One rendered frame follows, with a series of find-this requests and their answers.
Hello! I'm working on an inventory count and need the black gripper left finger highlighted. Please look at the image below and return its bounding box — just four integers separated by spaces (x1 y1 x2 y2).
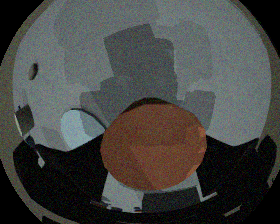
35 133 108 202

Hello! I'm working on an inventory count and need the blue block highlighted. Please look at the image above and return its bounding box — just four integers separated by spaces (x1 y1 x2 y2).
26 136 38 153

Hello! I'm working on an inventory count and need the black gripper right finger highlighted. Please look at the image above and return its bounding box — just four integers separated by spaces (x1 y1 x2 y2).
196 135 260 197

